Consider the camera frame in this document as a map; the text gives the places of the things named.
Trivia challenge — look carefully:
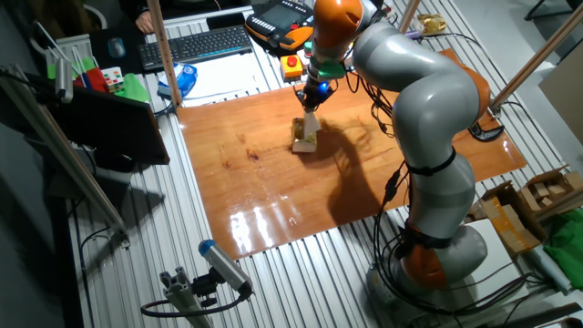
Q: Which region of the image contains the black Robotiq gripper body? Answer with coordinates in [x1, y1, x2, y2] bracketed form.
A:
[295, 77, 336, 108]

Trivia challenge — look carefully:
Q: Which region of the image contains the person's bare hand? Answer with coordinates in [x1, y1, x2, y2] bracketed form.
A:
[135, 11, 155, 35]

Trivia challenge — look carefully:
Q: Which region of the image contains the yellow emergency stop box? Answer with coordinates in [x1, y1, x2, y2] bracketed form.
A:
[280, 54, 304, 81]

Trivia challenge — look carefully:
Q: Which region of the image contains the orange black teach pendant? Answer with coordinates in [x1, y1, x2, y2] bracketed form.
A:
[244, 0, 316, 51]

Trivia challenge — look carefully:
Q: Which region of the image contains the white paper sheet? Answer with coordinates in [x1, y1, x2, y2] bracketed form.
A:
[181, 52, 274, 108]

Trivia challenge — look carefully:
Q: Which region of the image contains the glossy wooden board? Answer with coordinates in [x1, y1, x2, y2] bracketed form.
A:
[176, 47, 528, 261]

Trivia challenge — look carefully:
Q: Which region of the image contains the black phone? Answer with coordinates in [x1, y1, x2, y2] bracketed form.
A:
[206, 12, 247, 31]

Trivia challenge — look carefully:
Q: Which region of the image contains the blue white plastic package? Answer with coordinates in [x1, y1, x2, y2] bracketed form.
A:
[157, 62, 199, 99]

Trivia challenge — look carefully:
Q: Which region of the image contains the black computer keyboard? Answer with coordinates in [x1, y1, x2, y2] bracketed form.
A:
[138, 25, 254, 72]

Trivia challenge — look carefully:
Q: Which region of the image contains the crumpled gold wrapper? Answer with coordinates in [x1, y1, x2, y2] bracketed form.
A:
[418, 13, 448, 36]

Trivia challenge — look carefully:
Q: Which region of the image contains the green paper sheet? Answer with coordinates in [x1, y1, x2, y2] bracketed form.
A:
[113, 72, 151, 104]

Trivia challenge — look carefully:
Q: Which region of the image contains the Rubik's cube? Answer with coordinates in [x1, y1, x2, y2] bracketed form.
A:
[100, 67, 125, 94]

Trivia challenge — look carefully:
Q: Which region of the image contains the dark computer mouse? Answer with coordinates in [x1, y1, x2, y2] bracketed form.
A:
[107, 36, 127, 59]

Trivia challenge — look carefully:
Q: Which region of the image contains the black flat monitor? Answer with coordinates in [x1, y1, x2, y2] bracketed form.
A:
[25, 72, 171, 166]

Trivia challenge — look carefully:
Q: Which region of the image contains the red bag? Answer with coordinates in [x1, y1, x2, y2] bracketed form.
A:
[72, 67, 110, 94]

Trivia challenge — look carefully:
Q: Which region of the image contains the black mouse pad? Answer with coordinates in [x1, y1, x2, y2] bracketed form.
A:
[89, 27, 147, 77]

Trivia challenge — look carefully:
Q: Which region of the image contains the open cardboard box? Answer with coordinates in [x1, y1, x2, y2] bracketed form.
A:
[473, 180, 547, 255]

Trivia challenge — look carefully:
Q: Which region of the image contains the cardboard box with wood blocks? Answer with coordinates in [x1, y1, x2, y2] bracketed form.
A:
[518, 166, 583, 215]

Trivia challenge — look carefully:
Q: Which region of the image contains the beige cardboard panel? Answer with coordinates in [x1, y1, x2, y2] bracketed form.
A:
[538, 54, 583, 147]

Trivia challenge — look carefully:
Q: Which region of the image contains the diagonal aluminium beam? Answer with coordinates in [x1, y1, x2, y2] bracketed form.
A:
[0, 63, 131, 247]

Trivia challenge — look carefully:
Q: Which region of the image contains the white paper roll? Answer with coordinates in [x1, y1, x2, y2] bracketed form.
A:
[526, 245, 573, 295]

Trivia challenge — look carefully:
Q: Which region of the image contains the green cloth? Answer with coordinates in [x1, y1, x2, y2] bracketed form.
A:
[544, 220, 583, 291]

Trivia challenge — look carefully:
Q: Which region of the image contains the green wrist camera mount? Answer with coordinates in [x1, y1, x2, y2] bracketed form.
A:
[316, 58, 347, 79]

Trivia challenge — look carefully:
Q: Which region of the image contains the wooden frame post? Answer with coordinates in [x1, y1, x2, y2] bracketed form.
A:
[398, 0, 421, 34]
[489, 3, 583, 111]
[146, 0, 183, 108]

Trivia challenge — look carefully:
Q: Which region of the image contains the silver camera blue cap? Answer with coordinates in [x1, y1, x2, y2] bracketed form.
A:
[198, 239, 254, 295]

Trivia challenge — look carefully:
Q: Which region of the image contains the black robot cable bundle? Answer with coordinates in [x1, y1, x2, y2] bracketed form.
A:
[372, 159, 547, 318]

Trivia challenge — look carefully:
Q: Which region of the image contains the aluminium profile bracket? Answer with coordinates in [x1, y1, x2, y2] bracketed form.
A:
[159, 267, 215, 328]

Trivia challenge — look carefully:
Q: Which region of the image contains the black camera cable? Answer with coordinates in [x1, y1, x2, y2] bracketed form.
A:
[139, 291, 250, 319]

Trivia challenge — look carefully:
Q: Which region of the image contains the silver camera on beam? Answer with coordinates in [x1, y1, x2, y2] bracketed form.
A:
[54, 57, 75, 104]

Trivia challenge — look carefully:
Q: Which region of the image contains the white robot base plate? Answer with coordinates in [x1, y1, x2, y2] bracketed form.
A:
[459, 218, 529, 292]

